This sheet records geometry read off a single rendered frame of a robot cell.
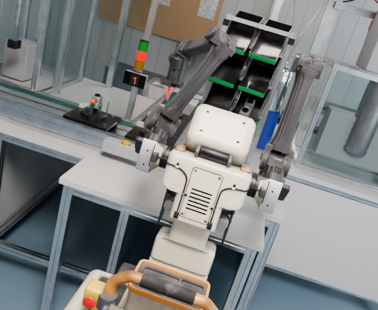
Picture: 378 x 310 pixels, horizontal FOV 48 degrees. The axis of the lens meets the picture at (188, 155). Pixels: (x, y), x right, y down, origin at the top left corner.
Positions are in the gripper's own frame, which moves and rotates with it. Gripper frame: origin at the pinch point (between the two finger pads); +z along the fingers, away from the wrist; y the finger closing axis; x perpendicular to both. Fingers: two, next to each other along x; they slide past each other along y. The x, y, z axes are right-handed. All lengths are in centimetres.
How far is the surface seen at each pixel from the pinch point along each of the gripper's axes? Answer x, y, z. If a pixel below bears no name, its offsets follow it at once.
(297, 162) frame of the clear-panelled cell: -77, -81, 35
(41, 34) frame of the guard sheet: -33, 81, -5
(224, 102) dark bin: -23.0, -25.1, -0.9
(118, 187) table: 28.8, 6.9, 36.8
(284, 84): -94, -58, -8
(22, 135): 7, 64, 38
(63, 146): 6, 43, 37
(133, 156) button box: 5.9, 8.1, 30.6
